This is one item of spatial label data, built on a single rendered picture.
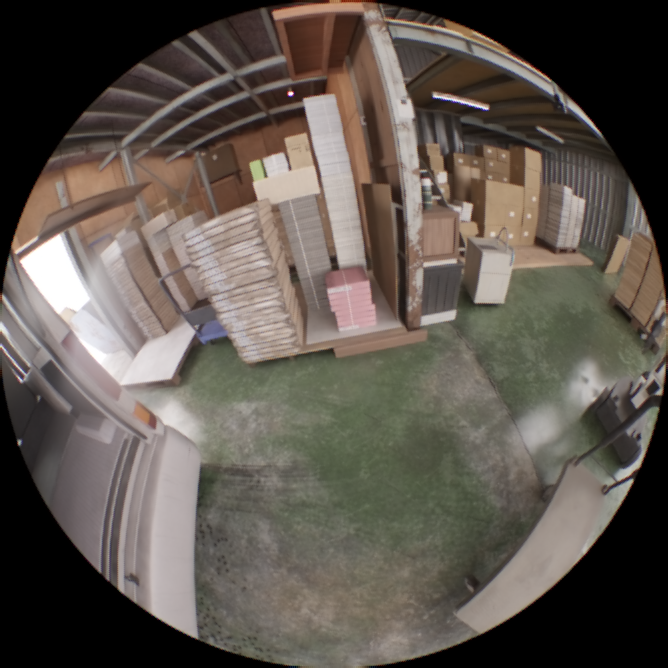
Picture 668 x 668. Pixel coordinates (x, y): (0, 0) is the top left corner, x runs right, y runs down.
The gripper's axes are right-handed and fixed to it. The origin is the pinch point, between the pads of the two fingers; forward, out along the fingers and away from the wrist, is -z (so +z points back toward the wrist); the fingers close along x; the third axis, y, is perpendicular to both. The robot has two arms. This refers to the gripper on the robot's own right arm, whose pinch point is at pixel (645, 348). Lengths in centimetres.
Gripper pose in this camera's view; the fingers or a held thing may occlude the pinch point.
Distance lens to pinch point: 184.1
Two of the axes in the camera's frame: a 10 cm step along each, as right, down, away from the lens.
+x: -9.9, 1.0, -1.4
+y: 1.7, 6.2, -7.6
